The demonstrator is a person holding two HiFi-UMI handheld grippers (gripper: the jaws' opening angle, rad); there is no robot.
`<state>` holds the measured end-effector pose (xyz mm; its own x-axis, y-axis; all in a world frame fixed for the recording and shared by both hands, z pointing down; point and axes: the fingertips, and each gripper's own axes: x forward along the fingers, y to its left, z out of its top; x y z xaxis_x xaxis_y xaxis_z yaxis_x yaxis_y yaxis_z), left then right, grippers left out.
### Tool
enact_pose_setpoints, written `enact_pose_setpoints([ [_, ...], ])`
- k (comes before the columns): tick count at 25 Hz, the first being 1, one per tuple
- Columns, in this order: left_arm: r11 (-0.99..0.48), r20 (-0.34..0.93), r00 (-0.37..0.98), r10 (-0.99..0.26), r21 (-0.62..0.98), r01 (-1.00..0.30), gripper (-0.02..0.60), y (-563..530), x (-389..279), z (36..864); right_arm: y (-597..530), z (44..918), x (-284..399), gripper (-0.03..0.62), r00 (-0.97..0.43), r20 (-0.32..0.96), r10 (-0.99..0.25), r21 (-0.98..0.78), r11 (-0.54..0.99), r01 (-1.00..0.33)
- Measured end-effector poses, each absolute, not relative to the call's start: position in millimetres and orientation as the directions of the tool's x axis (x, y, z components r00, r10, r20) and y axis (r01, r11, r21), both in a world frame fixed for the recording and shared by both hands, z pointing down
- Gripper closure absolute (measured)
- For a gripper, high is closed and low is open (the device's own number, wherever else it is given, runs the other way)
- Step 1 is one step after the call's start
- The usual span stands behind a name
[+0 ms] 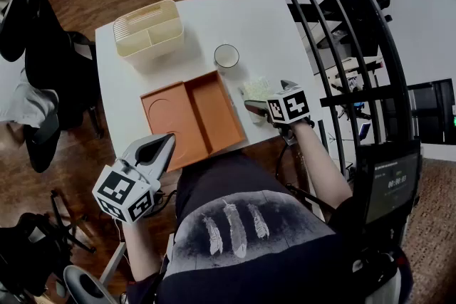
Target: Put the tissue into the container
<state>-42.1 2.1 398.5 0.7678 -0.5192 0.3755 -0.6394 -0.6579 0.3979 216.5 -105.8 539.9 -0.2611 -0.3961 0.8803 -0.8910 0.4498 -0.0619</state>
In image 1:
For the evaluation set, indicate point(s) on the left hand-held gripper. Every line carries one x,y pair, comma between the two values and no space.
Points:
124,185

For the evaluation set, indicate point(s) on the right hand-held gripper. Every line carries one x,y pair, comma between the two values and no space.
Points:
290,105

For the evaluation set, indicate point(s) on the cream plastic container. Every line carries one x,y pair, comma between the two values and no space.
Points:
147,33

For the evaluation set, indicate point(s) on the person's left forearm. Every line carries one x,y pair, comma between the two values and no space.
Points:
140,252

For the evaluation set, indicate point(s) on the person's right forearm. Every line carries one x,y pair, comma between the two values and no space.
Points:
320,167

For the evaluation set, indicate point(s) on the clear glass cup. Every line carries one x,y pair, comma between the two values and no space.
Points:
226,56

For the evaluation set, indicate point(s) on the orange rectangular tray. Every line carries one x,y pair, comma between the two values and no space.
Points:
194,117

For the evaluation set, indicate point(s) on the black tripod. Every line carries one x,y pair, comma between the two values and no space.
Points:
39,242

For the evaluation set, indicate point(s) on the grey round chair base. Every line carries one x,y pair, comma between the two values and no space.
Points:
83,286

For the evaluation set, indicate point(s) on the grey garment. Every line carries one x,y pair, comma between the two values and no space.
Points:
26,107

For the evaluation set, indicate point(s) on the person's dark feather-print shirt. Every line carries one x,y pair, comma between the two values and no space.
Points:
256,231

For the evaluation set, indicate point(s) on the black metal railing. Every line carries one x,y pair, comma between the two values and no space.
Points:
360,28

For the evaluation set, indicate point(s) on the black office chair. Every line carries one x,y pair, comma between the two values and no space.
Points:
53,60

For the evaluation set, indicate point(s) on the black timer screen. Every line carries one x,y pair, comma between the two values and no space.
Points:
390,185

